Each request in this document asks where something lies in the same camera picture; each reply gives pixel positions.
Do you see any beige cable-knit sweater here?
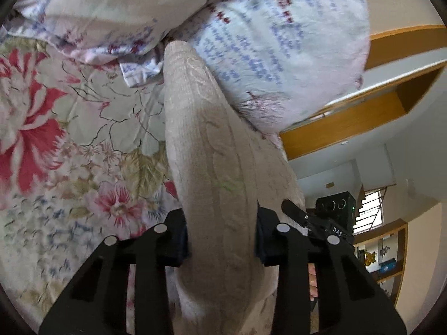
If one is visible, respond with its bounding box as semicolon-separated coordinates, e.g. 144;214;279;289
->
164;41;305;334

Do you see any person's right hand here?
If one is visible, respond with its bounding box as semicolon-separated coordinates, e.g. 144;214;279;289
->
308;263;318;301

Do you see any wooden shelf unit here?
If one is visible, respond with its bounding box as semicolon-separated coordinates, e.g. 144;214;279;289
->
354;219;408;305

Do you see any floral bedspread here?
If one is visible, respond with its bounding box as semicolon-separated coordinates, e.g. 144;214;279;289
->
1;38;183;334

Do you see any yellow wooden headboard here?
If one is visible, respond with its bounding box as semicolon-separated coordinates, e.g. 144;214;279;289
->
280;25;446;160

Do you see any lavender-print white pillow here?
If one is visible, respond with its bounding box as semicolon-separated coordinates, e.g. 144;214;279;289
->
118;0;371;135

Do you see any pink pillow with green clover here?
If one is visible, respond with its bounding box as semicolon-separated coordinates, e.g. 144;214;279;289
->
3;0;210;64

